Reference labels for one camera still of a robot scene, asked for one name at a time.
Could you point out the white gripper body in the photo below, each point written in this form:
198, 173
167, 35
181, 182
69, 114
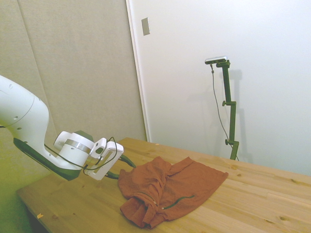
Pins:
110, 157

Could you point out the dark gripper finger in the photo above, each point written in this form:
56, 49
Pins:
128, 161
112, 175

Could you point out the rust red shorts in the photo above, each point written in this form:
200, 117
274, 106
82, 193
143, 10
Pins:
170, 189

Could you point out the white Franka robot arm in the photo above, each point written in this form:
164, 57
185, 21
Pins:
22, 114

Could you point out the small orange tape scrap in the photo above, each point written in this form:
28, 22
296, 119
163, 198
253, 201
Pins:
39, 215

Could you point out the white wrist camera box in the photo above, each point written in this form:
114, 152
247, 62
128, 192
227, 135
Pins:
99, 147

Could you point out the white door frame strip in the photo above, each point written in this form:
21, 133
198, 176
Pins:
138, 72

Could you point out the dark green camera stand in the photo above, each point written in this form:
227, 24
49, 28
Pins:
230, 109

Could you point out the grey exterior camera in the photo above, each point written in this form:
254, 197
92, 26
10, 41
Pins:
216, 60

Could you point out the grey wall plate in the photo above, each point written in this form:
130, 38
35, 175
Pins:
145, 26

